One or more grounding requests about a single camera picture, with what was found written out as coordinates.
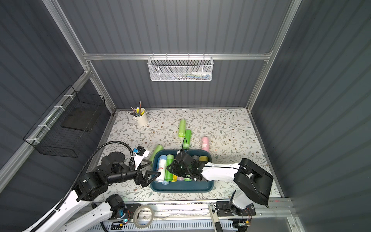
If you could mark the white wire wall basket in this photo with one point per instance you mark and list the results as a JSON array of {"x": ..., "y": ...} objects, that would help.
[{"x": 161, "y": 69}]

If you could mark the dark grey trash bag roll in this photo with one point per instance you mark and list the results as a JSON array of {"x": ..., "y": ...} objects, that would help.
[{"x": 196, "y": 158}]

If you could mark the items in white basket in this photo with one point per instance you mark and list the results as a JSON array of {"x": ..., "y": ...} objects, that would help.
[{"x": 198, "y": 75}]

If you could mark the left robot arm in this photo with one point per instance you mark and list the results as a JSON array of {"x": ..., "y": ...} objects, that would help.
[{"x": 88, "y": 187}]

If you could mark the teal plastic storage box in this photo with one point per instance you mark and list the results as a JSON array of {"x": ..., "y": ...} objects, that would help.
[{"x": 179, "y": 186}]

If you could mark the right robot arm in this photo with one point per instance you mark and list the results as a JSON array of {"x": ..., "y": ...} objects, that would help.
[{"x": 253, "y": 182}]

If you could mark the pens and pencils bunch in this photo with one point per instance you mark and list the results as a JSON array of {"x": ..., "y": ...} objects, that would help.
[{"x": 139, "y": 111}]

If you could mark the black wire side basket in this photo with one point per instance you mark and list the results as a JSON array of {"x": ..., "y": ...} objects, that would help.
[{"x": 65, "y": 129}]

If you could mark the light green roll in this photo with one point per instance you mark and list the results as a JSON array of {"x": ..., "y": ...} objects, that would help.
[{"x": 157, "y": 149}]

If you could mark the bright green roll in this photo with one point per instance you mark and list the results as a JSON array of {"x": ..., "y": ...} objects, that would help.
[
  {"x": 168, "y": 174},
  {"x": 187, "y": 139}
]

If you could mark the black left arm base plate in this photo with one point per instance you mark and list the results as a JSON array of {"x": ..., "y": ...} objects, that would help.
[{"x": 125, "y": 213}]

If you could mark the white roll with red label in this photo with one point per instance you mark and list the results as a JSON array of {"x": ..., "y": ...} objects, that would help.
[{"x": 163, "y": 169}]

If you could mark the clear packing tape roll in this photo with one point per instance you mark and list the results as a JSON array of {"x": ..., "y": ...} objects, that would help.
[{"x": 143, "y": 216}]

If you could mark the white pen holder cup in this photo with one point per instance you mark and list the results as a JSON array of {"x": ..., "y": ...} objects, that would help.
[{"x": 142, "y": 120}]

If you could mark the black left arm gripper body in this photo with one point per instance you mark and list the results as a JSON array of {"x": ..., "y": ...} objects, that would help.
[{"x": 144, "y": 177}]

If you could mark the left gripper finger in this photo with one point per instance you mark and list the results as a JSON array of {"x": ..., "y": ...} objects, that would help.
[
  {"x": 152, "y": 174},
  {"x": 147, "y": 181}
]

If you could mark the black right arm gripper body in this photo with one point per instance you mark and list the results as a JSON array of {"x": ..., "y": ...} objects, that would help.
[{"x": 179, "y": 167}]

